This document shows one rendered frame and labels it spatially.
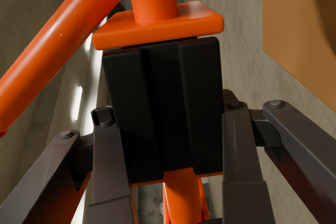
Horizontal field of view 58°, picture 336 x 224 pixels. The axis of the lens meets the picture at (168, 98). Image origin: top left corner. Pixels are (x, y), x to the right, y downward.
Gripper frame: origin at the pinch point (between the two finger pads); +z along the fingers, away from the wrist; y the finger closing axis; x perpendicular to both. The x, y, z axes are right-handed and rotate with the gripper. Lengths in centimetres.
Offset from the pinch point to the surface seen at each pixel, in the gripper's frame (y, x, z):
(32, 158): -255, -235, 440
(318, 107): 120, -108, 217
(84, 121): -266, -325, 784
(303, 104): 120, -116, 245
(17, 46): -277, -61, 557
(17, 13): -277, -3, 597
